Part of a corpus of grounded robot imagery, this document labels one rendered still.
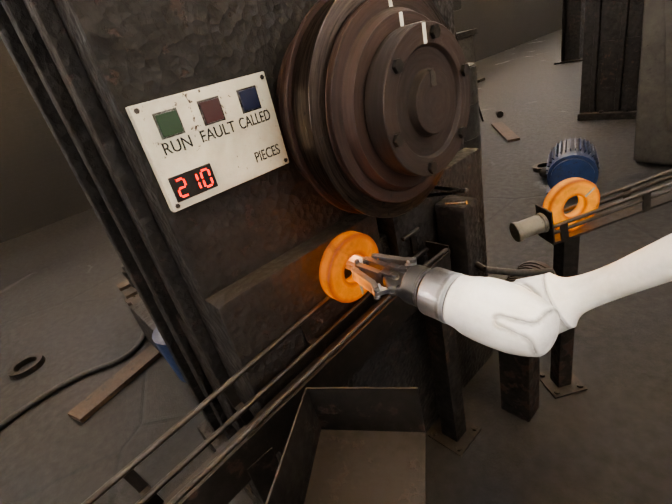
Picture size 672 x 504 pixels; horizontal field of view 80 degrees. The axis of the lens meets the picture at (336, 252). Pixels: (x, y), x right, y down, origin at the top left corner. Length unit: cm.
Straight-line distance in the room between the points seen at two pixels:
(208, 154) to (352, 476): 62
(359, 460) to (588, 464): 90
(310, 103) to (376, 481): 65
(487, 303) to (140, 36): 68
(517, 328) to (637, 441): 104
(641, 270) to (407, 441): 46
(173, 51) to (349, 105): 31
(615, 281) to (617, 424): 97
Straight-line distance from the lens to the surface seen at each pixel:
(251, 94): 81
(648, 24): 355
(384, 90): 73
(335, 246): 81
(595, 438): 161
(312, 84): 74
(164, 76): 78
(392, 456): 79
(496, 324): 64
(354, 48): 78
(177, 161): 75
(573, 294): 77
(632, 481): 154
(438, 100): 84
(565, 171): 299
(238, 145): 80
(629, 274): 72
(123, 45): 76
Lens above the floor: 125
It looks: 26 degrees down
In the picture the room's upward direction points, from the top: 14 degrees counter-clockwise
